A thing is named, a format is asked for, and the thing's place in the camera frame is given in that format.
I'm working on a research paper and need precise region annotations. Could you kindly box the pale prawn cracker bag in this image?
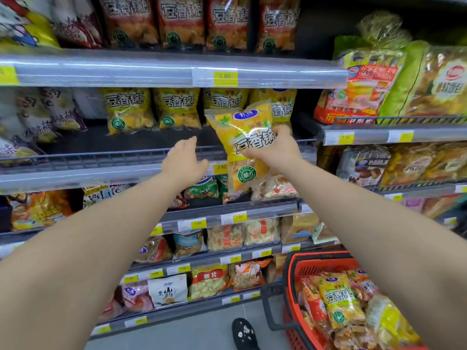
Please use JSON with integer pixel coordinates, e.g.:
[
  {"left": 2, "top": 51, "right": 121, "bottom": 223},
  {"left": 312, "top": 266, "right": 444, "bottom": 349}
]
[
  {"left": 262, "top": 173, "right": 299, "bottom": 199},
  {"left": 251, "top": 178, "right": 267, "bottom": 201}
]

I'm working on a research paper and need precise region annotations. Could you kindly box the orange brown crisp bag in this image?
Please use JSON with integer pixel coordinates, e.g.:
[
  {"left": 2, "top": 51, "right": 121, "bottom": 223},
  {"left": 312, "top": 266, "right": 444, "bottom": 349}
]
[
  {"left": 98, "top": 0, "right": 160, "bottom": 48},
  {"left": 206, "top": 0, "right": 252, "bottom": 52},
  {"left": 257, "top": 0, "right": 302, "bottom": 53},
  {"left": 157, "top": 0, "right": 206, "bottom": 50}
]

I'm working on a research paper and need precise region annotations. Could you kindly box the white printed snack package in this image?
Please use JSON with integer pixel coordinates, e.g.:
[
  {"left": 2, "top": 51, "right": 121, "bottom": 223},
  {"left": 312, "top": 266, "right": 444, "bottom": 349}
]
[
  {"left": 51, "top": 0, "right": 105, "bottom": 50},
  {"left": 40, "top": 87, "right": 88, "bottom": 132},
  {"left": 14, "top": 87, "right": 59, "bottom": 143},
  {"left": 0, "top": 116, "right": 44, "bottom": 166}
]

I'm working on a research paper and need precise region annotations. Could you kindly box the grey store shelving unit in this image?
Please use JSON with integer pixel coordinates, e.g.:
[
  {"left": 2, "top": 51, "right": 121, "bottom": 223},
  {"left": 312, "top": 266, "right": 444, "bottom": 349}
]
[{"left": 0, "top": 0, "right": 467, "bottom": 339}]

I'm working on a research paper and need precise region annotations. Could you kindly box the orange white bag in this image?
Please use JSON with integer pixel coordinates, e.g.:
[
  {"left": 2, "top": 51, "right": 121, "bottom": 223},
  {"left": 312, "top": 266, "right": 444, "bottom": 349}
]
[{"left": 229, "top": 258, "right": 272, "bottom": 291}]

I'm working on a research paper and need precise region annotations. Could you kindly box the chocolate pie pack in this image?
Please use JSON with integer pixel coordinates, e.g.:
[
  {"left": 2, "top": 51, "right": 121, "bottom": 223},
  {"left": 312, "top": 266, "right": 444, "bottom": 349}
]
[{"left": 335, "top": 145, "right": 391, "bottom": 188}]

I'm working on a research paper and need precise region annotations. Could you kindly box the green yellow bag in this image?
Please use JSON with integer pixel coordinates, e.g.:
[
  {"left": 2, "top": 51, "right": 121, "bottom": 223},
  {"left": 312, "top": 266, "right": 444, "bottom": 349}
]
[{"left": 379, "top": 39, "right": 467, "bottom": 117}]

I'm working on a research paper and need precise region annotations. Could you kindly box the white ink drawing bag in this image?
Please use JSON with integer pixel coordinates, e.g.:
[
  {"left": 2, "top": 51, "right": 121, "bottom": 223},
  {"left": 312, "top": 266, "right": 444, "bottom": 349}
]
[{"left": 147, "top": 274, "right": 189, "bottom": 309}]

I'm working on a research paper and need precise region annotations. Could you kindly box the person's left hand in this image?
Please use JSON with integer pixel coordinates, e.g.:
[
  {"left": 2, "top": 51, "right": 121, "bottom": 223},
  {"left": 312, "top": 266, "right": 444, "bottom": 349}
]
[{"left": 160, "top": 136, "right": 211, "bottom": 190}]

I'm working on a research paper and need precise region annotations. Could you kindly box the orange bread pack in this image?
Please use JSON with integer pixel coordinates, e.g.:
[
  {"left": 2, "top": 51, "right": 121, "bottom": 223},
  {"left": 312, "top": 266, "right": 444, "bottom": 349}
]
[{"left": 423, "top": 194, "right": 460, "bottom": 219}]

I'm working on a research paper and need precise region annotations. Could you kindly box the person's right forearm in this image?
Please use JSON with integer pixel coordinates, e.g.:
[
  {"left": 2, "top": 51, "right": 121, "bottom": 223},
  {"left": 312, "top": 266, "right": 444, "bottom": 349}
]
[{"left": 281, "top": 160, "right": 467, "bottom": 350}]

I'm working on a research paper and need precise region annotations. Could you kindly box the person's right hand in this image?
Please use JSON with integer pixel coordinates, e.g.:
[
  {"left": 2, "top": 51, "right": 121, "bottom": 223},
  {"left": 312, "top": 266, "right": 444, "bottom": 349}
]
[{"left": 241, "top": 124, "right": 304, "bottom": 175}]

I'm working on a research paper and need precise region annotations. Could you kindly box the black slipper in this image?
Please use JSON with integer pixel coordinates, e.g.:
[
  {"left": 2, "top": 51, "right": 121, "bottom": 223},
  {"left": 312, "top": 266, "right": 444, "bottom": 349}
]
[{"left": 232, "top": 317, "right": 262, "bottom": 350}]

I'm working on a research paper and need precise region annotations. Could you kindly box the red plastic shopping basket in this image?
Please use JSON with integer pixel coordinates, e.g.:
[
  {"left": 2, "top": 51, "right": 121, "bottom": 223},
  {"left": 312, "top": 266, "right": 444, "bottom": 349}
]
[{"left": 261, "top": 251, "right": 430, "bottom": 350}]

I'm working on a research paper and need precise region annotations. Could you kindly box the white chips bag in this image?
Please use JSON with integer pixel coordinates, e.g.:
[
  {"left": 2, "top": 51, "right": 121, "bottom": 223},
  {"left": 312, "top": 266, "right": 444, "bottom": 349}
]
[{"left": 0, "top": 0, "right": 61, "bottom": 52}]

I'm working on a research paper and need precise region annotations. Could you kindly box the yellow brown bread bag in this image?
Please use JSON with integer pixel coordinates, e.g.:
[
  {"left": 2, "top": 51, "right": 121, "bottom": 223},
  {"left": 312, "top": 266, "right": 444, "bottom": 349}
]
[
  {"left": 423, "top": 141, "right": 467, "bottom": 183},
  {"left": 381, "top": 143, "right": 437, "bottom": 186}
]

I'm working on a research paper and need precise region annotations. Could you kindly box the red yellow multipack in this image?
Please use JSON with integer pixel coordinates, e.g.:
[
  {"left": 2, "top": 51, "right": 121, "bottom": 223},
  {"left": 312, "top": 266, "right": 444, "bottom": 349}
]
[{"left": 313, "top": 10, "right": 413, "bottom": 125}]

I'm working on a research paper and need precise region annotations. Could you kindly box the orange bag blue badge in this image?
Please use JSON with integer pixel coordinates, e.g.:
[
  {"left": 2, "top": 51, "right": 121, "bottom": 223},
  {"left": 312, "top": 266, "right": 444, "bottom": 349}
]
[{"left": 137, "top": 236, "right": 173, "bottom": 263}]

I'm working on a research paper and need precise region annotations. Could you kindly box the green blue bag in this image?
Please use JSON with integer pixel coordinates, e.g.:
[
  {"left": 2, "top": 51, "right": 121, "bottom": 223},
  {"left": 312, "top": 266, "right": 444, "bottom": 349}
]
[{"left": 184, "top": 176, "right": 219, "bottom": 200}]

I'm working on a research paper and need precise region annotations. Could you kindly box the pale red noodle bag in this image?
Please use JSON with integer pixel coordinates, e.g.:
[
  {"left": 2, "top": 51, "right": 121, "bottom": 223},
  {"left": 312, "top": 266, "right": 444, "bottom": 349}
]
[
  {"left": 243, "top": 217, "right": 281, "bottom": 246},
  {"left": 207, "top": 224, "right": 244, "bottom": 251}
]

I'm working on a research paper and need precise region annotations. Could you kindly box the row of yellow snack packets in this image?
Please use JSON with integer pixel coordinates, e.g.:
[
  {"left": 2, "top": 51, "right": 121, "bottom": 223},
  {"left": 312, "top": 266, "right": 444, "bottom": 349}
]
[{"left": 100, "top": 87, "right": 298, "bottom": 135}]

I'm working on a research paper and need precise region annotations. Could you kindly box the tan pastry pack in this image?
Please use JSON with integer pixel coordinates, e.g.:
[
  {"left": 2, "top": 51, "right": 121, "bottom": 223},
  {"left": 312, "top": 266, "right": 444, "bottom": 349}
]
[{"left": 281, "top": 213, "right": 321, "bottom": 245}]

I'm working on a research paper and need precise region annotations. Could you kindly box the white green pastry pack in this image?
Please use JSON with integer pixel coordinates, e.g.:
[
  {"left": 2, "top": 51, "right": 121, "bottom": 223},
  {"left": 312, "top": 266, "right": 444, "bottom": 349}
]
[{"left": 312, "top": 222, "right": 340, "bottom": 245}]

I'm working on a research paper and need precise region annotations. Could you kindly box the green shrimp print bag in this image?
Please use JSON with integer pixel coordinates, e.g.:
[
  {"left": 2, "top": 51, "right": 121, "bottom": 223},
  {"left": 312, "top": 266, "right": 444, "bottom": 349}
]
[{"left": 217, "top": 175, "right": 241, "bottom": 205}]

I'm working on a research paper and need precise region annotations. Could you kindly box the pink wafer pack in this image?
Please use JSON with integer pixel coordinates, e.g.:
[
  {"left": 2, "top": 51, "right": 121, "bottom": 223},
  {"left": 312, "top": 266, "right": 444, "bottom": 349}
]
[{"left": 403, "top": 197, "right": 426, "bottom": 214}]

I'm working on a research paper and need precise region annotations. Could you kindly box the pale bag red label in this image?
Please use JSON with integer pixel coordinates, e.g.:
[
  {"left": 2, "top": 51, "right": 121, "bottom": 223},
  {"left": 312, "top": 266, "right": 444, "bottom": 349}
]
[{"left": 189, "top": 264, "right": 231, "bottom": 301}]

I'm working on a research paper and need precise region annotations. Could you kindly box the person's left forearm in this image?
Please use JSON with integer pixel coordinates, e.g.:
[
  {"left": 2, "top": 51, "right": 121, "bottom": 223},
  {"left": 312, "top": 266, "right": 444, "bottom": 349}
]
[{"left": 0, "top": 171, "right": 198, "bottom": 350}]

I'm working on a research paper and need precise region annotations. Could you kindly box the yellow snack packet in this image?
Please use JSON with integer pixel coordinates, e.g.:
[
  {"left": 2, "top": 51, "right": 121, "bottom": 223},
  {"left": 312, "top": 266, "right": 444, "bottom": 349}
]
[{"left": 205, "top": 102, "right": 274, "bottom": 195}]

